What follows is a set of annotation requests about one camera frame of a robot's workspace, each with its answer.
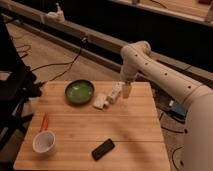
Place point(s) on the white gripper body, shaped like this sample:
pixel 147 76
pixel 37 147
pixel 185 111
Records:
pixel 127 77

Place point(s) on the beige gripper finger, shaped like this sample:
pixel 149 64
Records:
pixel 126 89

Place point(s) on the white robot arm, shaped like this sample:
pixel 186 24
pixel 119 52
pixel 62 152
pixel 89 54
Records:
pixel 194 96

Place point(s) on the white block object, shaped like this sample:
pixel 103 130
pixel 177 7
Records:
pixel 114 93

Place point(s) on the white cloth piece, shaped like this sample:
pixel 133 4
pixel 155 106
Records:
pixel 100 101

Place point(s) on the green bowl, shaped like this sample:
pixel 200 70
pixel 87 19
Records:
pixel 79 92

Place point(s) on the blue power box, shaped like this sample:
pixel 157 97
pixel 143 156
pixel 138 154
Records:
pixel 177 109

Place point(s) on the black rectangular remote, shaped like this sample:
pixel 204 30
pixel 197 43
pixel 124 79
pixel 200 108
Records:
pixel 102 149

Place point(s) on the white paper cup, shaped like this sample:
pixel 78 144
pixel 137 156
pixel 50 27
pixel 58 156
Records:
pixel 44 143

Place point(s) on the white object on rail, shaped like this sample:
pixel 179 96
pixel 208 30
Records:
pixel 58 15

